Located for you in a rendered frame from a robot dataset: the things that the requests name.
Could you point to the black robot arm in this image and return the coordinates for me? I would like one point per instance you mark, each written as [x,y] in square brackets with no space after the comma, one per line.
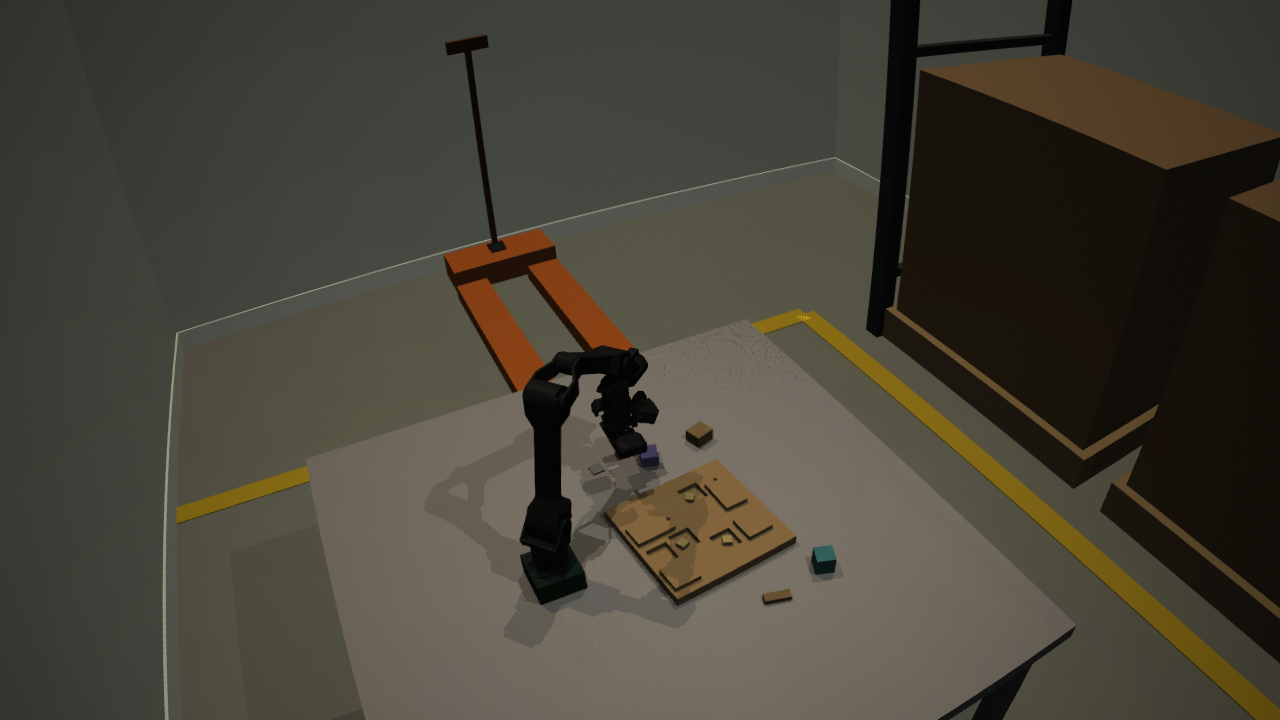
[547,527]

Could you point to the teal cube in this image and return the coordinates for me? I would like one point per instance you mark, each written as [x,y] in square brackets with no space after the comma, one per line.
[823,559]

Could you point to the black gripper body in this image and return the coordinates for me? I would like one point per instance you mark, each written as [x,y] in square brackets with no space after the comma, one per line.
[628,442]

